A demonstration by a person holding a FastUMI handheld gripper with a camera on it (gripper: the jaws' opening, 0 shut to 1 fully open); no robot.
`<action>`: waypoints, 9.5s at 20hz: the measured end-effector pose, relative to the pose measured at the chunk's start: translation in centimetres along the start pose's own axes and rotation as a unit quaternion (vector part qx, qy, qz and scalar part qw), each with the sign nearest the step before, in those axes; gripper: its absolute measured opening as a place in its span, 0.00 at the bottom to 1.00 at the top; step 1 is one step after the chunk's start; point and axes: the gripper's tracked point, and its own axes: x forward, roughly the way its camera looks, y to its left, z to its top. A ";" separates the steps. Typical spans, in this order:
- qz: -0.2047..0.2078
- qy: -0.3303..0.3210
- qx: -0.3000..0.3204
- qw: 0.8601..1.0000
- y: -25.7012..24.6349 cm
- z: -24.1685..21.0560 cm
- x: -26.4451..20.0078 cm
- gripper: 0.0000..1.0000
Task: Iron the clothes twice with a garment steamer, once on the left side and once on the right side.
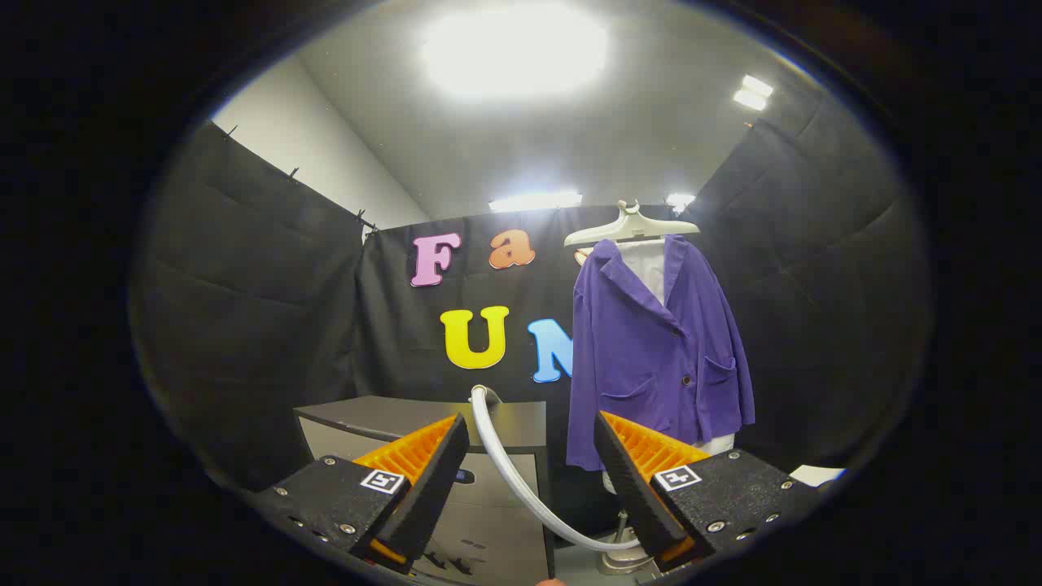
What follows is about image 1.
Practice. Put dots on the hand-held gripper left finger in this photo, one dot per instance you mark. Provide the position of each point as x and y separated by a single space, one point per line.
435 480

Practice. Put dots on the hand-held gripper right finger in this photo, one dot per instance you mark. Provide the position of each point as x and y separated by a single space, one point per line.
627 480

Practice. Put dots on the garment steamer base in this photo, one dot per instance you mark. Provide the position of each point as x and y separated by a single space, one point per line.
625 560

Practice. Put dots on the white clothes hanger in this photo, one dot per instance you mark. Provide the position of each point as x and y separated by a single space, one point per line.
631 229

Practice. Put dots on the grey cabinet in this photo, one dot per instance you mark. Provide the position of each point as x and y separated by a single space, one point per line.
480 529

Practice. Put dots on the white flat board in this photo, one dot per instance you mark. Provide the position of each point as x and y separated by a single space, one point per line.
816 475

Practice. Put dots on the black backdrop cloth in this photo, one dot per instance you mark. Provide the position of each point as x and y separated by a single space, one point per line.
244 309

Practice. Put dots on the small ceiling light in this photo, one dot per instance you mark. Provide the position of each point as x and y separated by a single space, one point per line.
680 200

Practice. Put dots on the long ceiling light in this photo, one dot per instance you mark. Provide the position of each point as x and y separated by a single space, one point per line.
533 201

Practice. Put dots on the double ceiling light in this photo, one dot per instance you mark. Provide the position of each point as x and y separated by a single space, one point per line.
753 91

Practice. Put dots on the large ceiling light panel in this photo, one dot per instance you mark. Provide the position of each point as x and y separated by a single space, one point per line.
513 49

